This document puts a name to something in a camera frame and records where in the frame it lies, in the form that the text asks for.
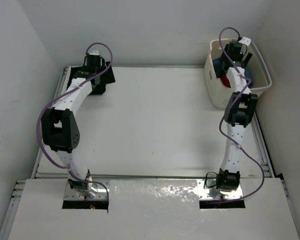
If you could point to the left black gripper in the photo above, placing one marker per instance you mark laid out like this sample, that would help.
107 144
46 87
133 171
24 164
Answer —
104 81

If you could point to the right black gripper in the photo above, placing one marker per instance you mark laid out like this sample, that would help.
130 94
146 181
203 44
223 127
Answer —
247 59

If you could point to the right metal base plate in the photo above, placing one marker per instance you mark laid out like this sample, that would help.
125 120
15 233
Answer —
208 192

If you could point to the blue shirt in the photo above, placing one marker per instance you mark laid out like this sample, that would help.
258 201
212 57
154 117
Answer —
218 70

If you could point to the cream laundry basket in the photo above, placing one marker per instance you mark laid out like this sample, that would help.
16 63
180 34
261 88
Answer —
219 94

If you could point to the black t shirt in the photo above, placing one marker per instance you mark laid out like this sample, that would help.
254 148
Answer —
107 77

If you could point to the red shirt in basket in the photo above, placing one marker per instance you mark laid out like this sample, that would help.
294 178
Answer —
224 80

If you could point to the metal base plate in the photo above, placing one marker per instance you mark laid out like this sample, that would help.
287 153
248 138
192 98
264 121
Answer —
208 192
95 193

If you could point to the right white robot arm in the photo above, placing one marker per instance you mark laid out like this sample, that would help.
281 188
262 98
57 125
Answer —
238 112

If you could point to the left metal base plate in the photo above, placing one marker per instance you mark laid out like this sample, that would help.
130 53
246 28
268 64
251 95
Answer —
95 193

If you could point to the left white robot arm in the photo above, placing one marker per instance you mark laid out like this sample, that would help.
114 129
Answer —
60 131

